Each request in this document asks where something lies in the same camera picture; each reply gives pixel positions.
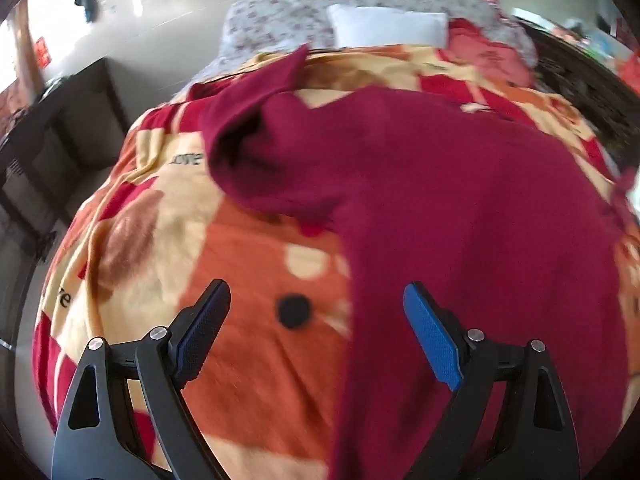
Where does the red heart cushion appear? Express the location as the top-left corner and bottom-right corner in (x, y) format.
(447, 18), (534, 87)

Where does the floral grey quilt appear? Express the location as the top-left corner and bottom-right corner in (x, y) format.
(192, 0), (538, 82)

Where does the red paper wall sign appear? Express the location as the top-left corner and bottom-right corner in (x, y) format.
(34, 37), (51, 70)

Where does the maroon fleece garment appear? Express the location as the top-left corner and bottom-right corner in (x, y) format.
(181, 46), (639, 479)

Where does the dark wooden side cabinet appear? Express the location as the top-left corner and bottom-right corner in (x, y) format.
(1, 58), (131, 259)

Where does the carved dark wooden headboard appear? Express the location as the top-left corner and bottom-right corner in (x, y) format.
(518, 20), (640, 169)

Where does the orange red patterned blanket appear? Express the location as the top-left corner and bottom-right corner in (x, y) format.
(31, 44), (640, 480)

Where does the white pillow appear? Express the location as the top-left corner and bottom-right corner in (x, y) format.
(326, 4), (449, 48)

